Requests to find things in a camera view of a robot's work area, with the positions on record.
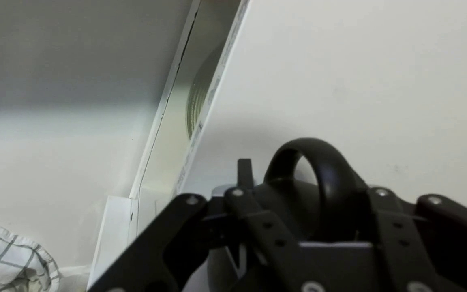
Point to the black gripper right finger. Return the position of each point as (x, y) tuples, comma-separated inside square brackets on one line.
[(444, 244)]

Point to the white checkered towel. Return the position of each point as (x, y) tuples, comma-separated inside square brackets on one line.
[(6, 260)]

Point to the white microwave oven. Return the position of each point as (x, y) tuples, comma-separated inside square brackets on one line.
[(352, 82)]

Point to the black mug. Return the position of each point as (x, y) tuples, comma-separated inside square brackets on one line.
[(336, 179)]

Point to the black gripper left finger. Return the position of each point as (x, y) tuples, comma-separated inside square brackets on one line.
[(162, 249)]

